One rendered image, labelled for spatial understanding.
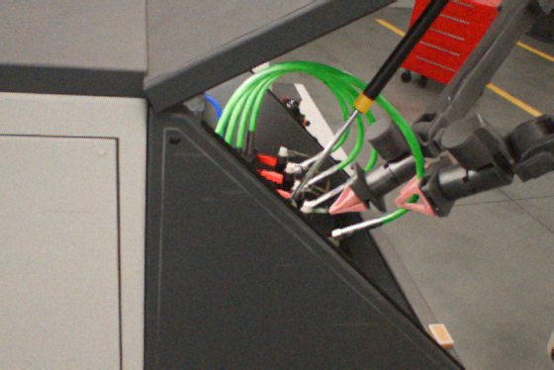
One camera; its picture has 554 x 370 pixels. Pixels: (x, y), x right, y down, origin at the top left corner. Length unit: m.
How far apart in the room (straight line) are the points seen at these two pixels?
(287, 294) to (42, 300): 0.32
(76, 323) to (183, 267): 0.17
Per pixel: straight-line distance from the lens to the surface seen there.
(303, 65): 0.97
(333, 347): 0.93
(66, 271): 0.78
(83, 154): 0.69
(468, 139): 0.91
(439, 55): 5.41
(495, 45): 1.26
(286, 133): 1.44
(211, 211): 0.72
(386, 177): 1.13
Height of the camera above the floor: 1.71
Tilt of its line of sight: 32 degrees down
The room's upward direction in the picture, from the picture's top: 9 degrees clockwise
